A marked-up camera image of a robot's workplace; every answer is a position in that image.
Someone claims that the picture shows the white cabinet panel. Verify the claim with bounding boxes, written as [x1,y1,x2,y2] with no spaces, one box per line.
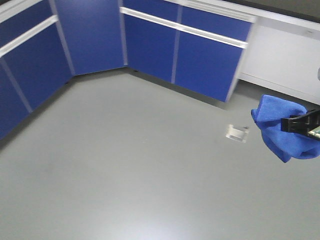
[239,11,320,104]

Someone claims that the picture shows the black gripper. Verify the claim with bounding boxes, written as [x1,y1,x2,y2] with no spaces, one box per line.
[280,109,320,138]

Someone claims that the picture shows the blue lower cabinets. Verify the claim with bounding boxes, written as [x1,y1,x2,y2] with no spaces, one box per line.
[0,0,256,137]

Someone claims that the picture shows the blue microfiber cloth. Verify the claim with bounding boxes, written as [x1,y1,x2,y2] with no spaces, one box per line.
[251,94,320,163]

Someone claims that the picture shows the clear floor object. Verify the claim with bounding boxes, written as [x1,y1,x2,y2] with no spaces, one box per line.
[225,124,250,143]

